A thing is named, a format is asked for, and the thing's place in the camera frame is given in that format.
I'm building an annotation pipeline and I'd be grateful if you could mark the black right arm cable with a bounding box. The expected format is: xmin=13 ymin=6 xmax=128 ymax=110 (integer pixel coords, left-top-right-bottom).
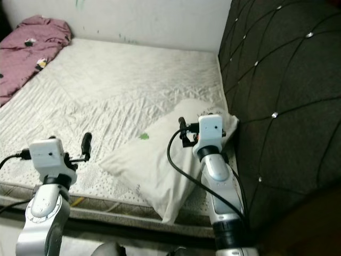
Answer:
xmin=167 ymin=130 xmax=246 ymax=217

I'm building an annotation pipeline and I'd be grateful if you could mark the black tufted headboard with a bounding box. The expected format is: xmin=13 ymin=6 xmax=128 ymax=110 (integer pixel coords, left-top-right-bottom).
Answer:
xmin=218 ymin=0 xmax=341 ymax=256

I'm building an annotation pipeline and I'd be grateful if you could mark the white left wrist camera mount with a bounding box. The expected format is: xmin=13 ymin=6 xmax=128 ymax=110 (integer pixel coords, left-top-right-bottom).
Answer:
xmin=28 ymin=138 xmax=78 ymax=185

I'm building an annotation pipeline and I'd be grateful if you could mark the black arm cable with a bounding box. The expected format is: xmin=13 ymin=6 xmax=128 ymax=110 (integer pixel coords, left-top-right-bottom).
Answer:
xmin=0 ymin=151 xmax=33 ymax=212
xmin=167 ymin=130 xmax=246 ymax=217

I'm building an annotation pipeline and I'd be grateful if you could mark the grey quilted mattress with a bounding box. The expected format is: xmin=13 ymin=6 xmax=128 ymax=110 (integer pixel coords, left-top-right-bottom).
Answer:
xmin=0 ymin=37 xmax=240 ymax=238

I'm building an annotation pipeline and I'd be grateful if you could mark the grey right robot leg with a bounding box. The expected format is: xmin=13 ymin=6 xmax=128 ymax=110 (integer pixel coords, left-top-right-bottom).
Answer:
xmin=165 ymin=248 xmax=187 ymax=256

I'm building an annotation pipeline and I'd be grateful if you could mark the grey left robot leg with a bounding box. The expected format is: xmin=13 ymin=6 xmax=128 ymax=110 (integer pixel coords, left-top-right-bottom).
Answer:
xmin=93 ymin=243 xmax=123 ymax=256

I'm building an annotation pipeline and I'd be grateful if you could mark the maroon cartoon print blanket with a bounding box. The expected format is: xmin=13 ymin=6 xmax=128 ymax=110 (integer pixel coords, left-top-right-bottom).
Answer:
xmin=0 ymin=15 xmax=72 ymax=106

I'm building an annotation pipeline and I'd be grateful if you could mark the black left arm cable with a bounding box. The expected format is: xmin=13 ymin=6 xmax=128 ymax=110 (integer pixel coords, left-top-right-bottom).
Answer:
xmin=0 ymin=151 xmax=33 ymax=212

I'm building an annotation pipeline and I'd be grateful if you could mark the white pillow with green print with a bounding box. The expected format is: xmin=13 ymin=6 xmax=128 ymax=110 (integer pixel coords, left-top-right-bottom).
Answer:
xmin=99 ymin=99 xmax=239 ymax=225

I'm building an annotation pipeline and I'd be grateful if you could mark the grey robot leg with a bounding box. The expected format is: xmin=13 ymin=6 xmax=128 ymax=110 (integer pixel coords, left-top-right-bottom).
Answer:
xmin=93 ymin=243 xmax=123 ymax=256
xmin=165 ymin=248 xmax=187 ymax=256

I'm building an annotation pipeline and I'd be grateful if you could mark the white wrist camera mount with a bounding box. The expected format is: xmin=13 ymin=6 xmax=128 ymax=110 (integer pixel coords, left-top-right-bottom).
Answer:
xmin=28 ymin=138 xmax=78 ymax=185
xmin=194 ymin=114 xmax=225 ymax=158

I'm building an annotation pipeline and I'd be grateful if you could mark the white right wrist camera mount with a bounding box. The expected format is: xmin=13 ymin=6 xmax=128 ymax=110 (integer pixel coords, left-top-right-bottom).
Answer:
xmin=194 ymin=114 xmax=225 ymax=158

